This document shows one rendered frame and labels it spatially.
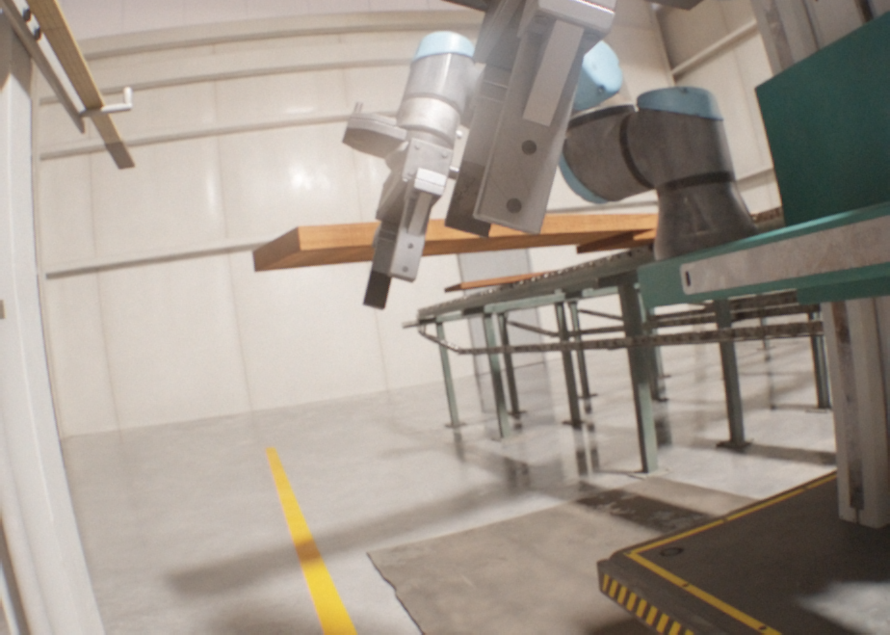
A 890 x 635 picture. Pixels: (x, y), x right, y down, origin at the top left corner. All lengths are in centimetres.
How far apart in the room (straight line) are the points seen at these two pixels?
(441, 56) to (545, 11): 57
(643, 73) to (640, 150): 1063
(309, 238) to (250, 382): 758
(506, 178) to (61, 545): 43
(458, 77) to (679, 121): 29
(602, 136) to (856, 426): 54
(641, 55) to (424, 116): 1097
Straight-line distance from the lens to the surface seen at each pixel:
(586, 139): 99
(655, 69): 1174
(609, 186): 99
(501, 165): 27
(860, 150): 82
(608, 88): 77
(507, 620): 159
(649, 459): 265
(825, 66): 85
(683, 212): 88
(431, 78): 81
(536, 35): 28
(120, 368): 899
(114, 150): 98
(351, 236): 138
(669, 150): 90
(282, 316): 887
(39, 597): 55
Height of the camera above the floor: 69
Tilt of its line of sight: 3 degrees up
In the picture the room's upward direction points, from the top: 9 degrees counter-clockwise
